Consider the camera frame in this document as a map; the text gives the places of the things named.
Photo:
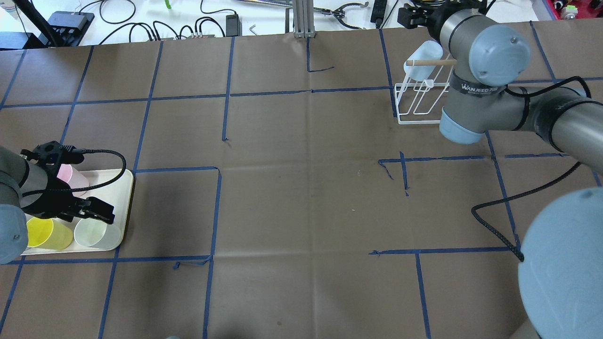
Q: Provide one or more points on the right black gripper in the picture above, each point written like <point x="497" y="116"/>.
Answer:
<point x="432" y="15"/>

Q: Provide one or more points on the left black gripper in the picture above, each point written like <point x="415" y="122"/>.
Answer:
<point x="55" y="201"/>

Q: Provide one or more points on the light blue plastic cup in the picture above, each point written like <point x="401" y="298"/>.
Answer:
<point x="419" y="70"/>

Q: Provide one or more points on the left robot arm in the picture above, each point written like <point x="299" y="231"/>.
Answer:
<point x="30" y="186"/>

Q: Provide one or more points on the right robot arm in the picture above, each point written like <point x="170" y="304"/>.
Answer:
<point x="559" y="254"/>

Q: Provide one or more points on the pink plastic cup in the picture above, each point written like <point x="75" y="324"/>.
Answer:
<point x="68" y="174"/>

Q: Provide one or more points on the yellow plastic cup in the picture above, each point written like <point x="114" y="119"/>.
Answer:
<point x="47" y="234"/>

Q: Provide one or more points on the pale green plastic cup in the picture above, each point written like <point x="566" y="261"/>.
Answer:
<point x="96" y="234"/>

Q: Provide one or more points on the cream plastic tray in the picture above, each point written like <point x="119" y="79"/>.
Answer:
<point x="117" y="194"/>

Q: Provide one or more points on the black power adapter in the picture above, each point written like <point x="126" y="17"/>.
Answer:
<point x="233" y="25"/>

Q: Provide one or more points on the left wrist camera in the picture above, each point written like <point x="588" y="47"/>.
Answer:
<point x="52" y="153"/>

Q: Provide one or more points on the white wire cup rack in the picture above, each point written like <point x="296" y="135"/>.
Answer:
<point x="418" y="102"/>

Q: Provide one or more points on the aluminium frame post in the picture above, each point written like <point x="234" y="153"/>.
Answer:
<point x="303" y="19"/>

